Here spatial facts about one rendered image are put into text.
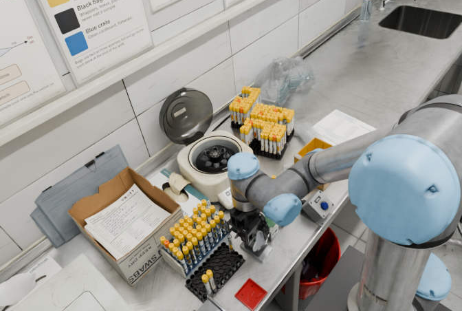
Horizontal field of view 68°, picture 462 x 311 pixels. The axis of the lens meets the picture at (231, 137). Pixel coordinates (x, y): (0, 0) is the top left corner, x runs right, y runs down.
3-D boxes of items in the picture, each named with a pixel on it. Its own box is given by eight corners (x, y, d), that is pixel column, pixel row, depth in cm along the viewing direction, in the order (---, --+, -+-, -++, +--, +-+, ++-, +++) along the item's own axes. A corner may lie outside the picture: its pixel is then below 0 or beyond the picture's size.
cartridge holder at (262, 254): (262, 263, 105) (262, 256, 103) (239, 247, 110) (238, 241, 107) (273, 250, 108) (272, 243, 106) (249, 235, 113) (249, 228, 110)
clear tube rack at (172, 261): (185, 279, 103) (181, 267, 99) (164, 260, 109) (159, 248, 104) (230, 232, 114) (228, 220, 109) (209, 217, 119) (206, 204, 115)
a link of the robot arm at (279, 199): (315, 185, 75) (278, 159, 82) (278, 214, 70) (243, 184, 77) (313, 207, 80) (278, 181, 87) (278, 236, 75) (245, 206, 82)
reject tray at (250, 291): (252, 312, 95) (252, 311, 94) (234, 296, 98) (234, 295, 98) (267, 293, 98) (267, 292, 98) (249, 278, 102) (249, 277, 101)
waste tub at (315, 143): (323, 192, 123) (325, 173, 116) (292, 174, 130) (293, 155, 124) (343, 170, 129) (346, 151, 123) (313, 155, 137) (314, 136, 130)
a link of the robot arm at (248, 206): (243, 175, 92) (268, 188, 87) (244, 186, 95) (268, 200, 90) (224, 193, 88) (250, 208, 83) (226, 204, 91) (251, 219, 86)
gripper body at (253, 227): (227, 233, 98) (223, 207, 90) (246, 212, 102) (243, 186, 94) (249, 248, 94) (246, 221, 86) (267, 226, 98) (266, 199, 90)
